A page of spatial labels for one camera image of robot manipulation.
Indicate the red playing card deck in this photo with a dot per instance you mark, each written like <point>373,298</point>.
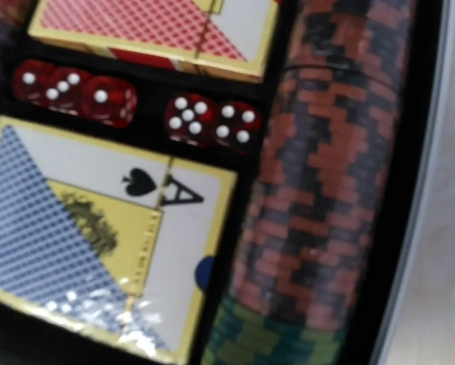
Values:
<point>221,39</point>

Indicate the blue playing card deck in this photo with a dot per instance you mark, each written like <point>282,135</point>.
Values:
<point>113,242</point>

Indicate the aluminium poker case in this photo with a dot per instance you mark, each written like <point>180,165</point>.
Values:
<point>52,344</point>

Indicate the brown chip row in case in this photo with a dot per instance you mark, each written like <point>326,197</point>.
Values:
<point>324,162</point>

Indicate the green poker chip stack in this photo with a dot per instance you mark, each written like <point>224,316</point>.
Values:
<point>242,336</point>

